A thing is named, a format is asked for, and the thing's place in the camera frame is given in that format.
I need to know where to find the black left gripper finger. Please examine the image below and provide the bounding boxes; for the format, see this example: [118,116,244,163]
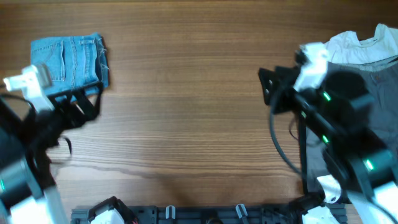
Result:
[74,82,103,121]
[47,90,78,108]

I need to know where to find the light blue denim jeans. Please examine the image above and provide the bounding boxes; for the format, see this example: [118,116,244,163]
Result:
[30,33,109,95]

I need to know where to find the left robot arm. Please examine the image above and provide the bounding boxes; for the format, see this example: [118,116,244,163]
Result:
[1,83,103,223]

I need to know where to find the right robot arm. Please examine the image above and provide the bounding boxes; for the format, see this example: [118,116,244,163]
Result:
[258,67,397,223]

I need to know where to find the black garment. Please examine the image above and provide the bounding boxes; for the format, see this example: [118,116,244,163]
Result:
[298,118,308,195]

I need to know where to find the white cloth garment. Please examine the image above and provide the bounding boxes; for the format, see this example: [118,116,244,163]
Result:
[324,24,397,65]

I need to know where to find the grey garment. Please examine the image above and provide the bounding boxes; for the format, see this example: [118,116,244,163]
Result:
[305,58,397,192]

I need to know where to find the black right camera cable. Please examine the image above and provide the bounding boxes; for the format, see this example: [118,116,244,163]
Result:
[268,86,398,223]

